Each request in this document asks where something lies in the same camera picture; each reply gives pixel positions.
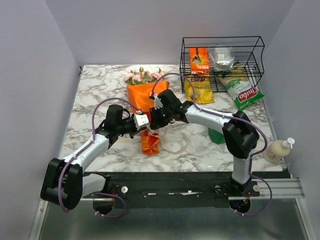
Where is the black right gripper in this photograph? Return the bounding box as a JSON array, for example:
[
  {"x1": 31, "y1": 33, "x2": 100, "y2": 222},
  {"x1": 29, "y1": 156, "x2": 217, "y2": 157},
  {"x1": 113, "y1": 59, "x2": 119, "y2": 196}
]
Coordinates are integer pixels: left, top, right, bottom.
[{"x1": 149, "y1": 105, "x2": 173, "y2": 131}]

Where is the cream printed ribbon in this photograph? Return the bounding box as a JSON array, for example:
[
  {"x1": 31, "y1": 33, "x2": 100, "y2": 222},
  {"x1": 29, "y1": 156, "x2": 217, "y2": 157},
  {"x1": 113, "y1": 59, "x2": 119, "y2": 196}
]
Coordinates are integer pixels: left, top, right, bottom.
[{"x1": 119, "y1": 126, "x2": 192, "y2": 155}]

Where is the orange wrapping paper sheet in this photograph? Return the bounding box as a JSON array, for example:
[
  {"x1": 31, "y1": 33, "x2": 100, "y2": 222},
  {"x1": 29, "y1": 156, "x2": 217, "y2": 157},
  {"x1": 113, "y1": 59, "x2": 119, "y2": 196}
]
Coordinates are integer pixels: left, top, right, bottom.
[{"x1": 127, "y1": 82, "x2": 160, "y2": 156}]

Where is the pink fake flower bunch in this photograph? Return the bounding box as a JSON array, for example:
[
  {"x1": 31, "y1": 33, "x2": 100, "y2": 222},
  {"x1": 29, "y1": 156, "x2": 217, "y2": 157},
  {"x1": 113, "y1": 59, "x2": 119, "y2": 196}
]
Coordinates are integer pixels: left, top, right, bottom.
[{"x1": 151, "y1": 68, "x2": 166, "y2": 82}]

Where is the green brown snack bag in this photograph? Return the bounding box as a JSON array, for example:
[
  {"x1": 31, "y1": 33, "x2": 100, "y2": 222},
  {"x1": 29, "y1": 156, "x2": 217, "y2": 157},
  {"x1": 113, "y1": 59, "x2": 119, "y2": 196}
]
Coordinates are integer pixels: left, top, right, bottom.
[{"x1": 208, "y1": 128, "x2": 225, "y2": 145}]

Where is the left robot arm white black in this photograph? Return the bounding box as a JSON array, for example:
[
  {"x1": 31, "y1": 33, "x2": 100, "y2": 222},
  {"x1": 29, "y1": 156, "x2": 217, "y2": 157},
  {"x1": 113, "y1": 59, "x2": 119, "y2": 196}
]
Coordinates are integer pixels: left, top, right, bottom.
[{"x1": 40, "y1": 104, "x2": 149, "y2": 212}]

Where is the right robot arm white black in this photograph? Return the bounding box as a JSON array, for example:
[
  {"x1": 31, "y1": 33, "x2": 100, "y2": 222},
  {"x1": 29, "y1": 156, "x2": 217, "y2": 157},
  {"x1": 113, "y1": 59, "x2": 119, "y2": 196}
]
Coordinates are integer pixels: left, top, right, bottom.
[{"x1": 149, "y1": 89, "x2": 259, "y2": 196}]

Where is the yellow lays chip bag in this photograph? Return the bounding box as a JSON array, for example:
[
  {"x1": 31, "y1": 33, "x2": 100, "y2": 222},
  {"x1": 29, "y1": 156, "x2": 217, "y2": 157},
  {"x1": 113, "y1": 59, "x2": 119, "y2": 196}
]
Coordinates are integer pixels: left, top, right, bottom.
[{"x1": 186, "y1": 74, "x2": 215, "y2": 104}]

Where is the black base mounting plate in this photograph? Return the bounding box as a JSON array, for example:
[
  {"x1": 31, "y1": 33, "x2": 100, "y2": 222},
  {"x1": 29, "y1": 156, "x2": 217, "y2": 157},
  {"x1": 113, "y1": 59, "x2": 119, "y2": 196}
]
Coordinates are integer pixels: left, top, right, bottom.
[{"x1": 80, "y1": 171, "x2": 298, "y2": 214}]

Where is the orange razor package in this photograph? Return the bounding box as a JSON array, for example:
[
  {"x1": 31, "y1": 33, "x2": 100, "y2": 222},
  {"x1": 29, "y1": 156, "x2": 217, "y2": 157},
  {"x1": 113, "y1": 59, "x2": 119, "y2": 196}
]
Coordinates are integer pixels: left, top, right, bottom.
[{"x1": 189, "y1": 47, "x2": 210, "y2": 75}]

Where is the green white cassava chip bag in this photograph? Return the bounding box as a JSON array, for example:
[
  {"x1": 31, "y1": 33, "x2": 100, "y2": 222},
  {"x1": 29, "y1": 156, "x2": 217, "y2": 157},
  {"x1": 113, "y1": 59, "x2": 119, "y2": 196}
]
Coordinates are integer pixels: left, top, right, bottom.
[{"x1": 218, "y1": 61, "x2": 264, "y2": 111}]

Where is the silver foil packet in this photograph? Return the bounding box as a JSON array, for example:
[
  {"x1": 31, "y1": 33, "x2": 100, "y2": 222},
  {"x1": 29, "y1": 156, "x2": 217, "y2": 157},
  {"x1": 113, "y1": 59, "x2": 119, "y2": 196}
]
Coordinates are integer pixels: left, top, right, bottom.
[{"x1": 208, "y1": 47, "x2": 235, "y2": 72}]

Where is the cream lotion pump bottle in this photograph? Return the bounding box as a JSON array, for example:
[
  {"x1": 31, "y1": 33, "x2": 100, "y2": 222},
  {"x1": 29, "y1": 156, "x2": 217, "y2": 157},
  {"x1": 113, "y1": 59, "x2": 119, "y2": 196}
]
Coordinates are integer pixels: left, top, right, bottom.
[{"x1": 263, "y1": 137, "x2": 295, "y2": 163}]

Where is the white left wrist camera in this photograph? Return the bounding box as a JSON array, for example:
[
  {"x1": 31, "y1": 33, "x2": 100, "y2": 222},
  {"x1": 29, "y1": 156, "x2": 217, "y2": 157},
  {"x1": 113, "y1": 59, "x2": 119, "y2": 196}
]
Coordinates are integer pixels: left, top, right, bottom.
[{"x1": 133, "y1": 114, "x2": 150, "y2": 130}]

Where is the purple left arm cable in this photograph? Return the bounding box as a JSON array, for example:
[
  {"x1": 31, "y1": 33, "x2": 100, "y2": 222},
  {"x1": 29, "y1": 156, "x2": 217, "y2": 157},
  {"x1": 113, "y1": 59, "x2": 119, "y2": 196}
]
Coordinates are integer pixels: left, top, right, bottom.
[{"x1": 57, "y1": 97, "x2": 142, "y2": 218}]

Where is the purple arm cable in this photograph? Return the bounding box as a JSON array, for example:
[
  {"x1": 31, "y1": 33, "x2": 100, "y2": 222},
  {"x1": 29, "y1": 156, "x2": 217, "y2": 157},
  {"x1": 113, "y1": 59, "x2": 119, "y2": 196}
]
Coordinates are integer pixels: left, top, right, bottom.
[
  {"x1": 149, "y1": 72, "x2": 274, "y2": 217},
  {"x1": 57, "y1": 97, "x2": 142, "y2": 218}
]

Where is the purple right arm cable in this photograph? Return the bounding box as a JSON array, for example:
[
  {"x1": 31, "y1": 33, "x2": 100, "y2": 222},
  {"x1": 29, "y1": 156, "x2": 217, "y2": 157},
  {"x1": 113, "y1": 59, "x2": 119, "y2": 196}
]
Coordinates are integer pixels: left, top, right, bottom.
[{"x1": 149, "y1": 72, "x2": 274, "y2": 217}]

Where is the black wire basket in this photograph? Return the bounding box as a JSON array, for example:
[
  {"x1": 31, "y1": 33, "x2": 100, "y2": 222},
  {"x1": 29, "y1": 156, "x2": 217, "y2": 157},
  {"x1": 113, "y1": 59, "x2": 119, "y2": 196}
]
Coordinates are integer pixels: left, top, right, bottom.
[{"x1": 179, "y1": 36, "x2": 265, "y2": 93}]

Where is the aluminium frame rail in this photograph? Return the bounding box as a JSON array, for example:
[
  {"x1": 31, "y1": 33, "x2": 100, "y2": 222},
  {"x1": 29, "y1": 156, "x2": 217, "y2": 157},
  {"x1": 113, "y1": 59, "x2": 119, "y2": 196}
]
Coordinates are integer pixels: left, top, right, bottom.
[{"x1": 30, "y1": 178, "x2": 316, "y2": 240}]

